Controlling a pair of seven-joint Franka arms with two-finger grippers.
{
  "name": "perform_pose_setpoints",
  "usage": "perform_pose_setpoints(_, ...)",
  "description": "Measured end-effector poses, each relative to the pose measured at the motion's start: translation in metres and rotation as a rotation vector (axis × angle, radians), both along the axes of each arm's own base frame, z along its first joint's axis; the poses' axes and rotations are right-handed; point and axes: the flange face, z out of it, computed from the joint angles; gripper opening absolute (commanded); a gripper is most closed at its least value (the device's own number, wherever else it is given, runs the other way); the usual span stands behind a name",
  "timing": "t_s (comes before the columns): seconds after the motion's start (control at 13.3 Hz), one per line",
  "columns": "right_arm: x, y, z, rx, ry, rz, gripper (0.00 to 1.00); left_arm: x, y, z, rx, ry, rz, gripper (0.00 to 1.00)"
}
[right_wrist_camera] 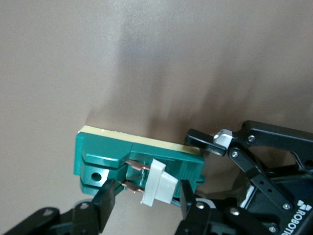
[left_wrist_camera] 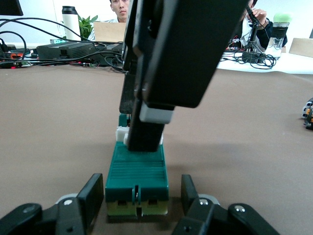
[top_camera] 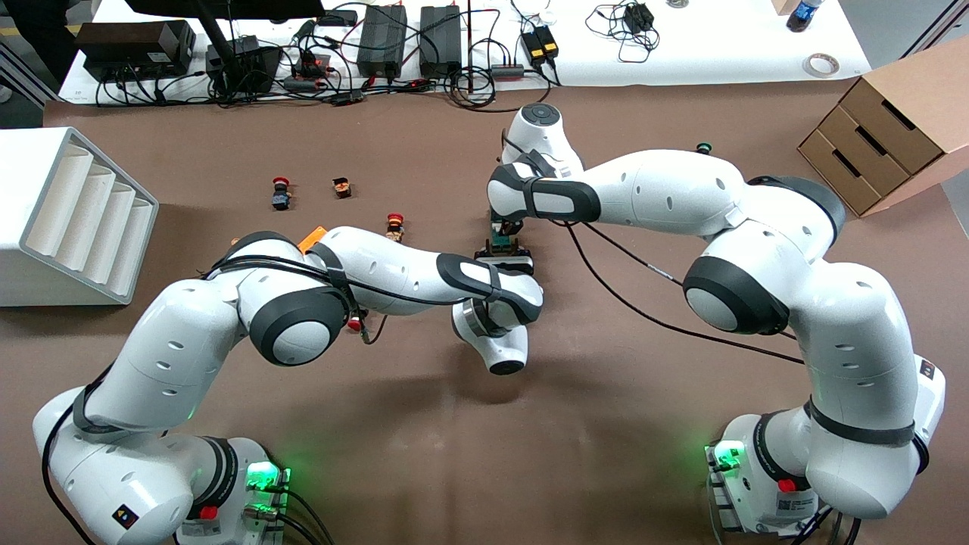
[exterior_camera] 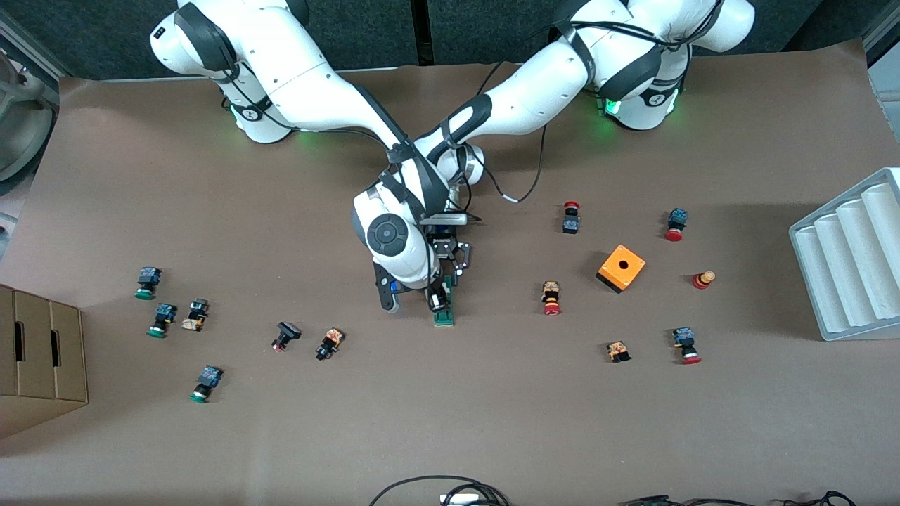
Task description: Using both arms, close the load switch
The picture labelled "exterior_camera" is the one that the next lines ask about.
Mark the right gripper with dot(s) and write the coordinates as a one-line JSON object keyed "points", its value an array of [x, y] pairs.
{"points": [[437, 292]]}

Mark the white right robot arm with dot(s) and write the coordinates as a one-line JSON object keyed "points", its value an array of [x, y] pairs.
{"points": [[309, 84]]}

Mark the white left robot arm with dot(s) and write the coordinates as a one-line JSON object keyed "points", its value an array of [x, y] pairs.
{"points": [[548, 84]]}

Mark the red emergency button orange block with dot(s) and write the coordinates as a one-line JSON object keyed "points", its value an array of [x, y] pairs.
{"points": [[551, 297]]}

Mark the red pushbutton black block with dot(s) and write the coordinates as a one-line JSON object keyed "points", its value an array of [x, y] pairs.
{"points": [[571, 218]]}

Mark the orange black contact block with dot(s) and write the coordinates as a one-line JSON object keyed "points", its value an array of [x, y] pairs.
{"points": [[618, 351]]}

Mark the white plug adapter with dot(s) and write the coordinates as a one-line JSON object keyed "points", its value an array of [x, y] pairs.
{"points": [[460, 500]]}

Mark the red mushroom pushbutton blue block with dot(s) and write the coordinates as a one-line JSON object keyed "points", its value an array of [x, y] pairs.
{"points": [[676, 223], [685, 344]]}

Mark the green mushroom pushbutton blue block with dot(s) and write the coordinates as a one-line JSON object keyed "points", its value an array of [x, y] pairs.
{"points": [[205, 383], [162, 320], [148, 282]]}

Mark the red yellow button head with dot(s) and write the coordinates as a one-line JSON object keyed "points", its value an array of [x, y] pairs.
{"points": [[703, 279]]}

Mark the white grooved tray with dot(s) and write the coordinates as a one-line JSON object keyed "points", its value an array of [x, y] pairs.
{"points": [[851, 260]]}

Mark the brown cardboard box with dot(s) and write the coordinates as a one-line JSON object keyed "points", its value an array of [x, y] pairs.
{"points": [[42, 358]]}

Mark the grey round metal stand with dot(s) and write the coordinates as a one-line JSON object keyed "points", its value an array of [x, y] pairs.
{"points": [[21, 119]]}

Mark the black flat-head switch red terminals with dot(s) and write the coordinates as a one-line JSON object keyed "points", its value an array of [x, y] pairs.
{"points": [[285, 335]]}

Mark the orange button enclosure box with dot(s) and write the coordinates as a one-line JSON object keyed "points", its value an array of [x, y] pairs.
{"points": [[621, 268]]}

